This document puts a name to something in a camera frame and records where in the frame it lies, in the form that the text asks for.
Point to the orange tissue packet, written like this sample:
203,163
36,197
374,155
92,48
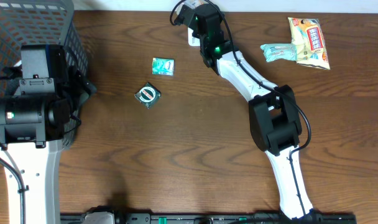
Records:
194,3

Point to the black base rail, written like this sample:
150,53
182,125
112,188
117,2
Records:
259,217

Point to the teal tissue packet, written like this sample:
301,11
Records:
163,66

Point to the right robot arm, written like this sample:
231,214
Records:
274,116

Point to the yellow snack chip bag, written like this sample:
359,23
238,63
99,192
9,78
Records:
308,39

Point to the light green pouch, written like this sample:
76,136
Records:
273,52

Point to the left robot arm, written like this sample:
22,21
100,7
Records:
34,122

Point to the dark green balm box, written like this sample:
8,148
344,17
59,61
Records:
148,95

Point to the grey plastic shopping basket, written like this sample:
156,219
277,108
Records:
34,23

